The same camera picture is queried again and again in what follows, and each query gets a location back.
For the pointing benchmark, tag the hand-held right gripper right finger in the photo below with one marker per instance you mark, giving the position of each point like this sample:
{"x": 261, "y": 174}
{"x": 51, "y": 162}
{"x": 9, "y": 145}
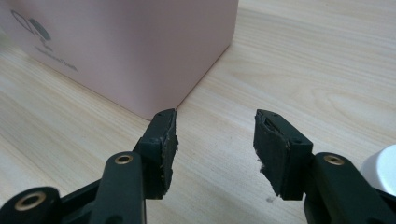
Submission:
{"x": 280, "y": 155}

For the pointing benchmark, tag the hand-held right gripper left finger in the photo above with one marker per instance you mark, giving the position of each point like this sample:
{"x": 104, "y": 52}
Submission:
{"x": 157, "y": 155}

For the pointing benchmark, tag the small bottle with white cap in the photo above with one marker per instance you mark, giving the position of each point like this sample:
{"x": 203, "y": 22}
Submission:
{"x": 383, "y": 171}

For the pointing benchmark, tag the pink plastic storage box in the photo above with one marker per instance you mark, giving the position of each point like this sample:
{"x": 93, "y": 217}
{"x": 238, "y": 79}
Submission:
{"x": 124, "y": 46}

